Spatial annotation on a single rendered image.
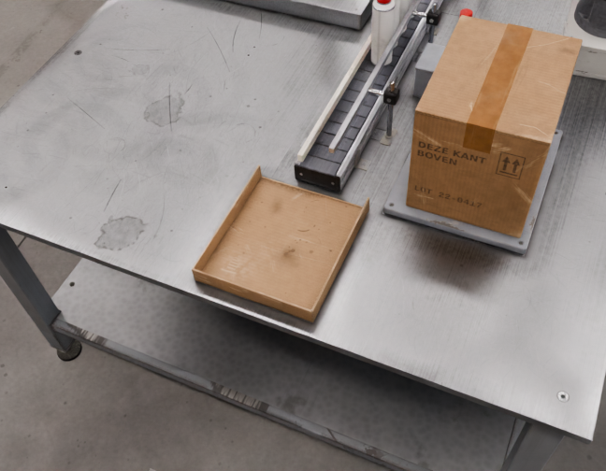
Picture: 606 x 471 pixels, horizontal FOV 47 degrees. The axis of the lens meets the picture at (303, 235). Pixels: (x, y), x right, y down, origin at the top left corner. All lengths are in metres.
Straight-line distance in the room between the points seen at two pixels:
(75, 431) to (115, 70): 1.08
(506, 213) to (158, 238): 0.71
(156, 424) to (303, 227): 0.97
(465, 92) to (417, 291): 0.38
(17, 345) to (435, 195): 1.56
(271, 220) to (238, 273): 0.15
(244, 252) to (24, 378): 1.17
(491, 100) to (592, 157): 0.43
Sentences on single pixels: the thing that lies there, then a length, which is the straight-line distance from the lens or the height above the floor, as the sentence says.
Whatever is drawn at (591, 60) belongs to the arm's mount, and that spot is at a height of 0.88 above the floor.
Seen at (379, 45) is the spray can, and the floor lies 0.94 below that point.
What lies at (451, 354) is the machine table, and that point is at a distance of 1.30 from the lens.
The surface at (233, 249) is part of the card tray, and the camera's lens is 1.43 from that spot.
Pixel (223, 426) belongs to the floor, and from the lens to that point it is 2.15.
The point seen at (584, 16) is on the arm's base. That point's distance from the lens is 1.86.
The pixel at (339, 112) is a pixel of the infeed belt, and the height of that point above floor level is 0.88.
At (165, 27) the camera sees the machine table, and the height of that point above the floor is 0.83.
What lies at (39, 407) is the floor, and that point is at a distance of 2.35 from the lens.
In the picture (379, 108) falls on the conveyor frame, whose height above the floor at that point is 0.87.
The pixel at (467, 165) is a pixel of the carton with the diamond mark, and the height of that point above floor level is 1.02.
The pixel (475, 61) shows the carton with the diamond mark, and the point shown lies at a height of 1.12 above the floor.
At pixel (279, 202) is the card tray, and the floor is 0.83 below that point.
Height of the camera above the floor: 1.97
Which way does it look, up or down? 53 degrees down
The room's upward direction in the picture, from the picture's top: 5 degrees counter-clockwise
